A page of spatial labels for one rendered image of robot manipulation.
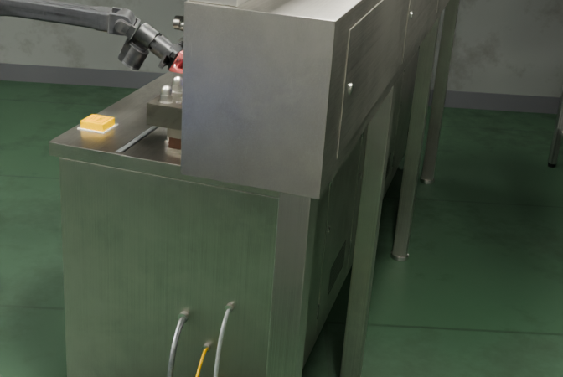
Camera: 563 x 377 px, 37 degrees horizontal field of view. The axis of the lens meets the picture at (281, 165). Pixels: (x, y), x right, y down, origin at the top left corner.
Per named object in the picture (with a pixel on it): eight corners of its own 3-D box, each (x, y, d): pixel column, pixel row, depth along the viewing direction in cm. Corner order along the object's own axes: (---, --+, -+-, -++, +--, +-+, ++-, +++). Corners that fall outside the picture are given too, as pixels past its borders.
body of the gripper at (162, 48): (162, 70, 226) (141, 54, 227) (177, 62, 236) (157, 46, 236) (173, 52, 224) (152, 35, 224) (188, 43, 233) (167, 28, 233)
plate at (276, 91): (418, -40, 422) (426, -102, 411) (473, -34, 415) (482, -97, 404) (169, 172, 145) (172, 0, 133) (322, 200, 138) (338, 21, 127)
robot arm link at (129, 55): (117, 18, 223) (123, 9, 230) (97, 52, 227) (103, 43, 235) (157, 41, 226) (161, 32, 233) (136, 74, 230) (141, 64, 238)
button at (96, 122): (92, 121, 237) (92, 113, 236) (115, 125, 235) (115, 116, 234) (80, 128, 231) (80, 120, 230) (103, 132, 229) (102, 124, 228)
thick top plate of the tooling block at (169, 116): (171, 107, 231) (171, 86, 229) (310, 130, 221) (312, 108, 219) (146, 124, 217) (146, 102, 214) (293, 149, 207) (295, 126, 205)
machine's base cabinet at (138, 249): (293, 150, 479) (304, 1, 447) (404, 169, 463) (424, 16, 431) (65, 419, 253) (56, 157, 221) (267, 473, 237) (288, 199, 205)
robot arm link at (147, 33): (137, 22, 226) (146, 19, 231) (126, 42, 229) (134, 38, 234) (158, 36, 226) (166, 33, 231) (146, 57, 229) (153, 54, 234)
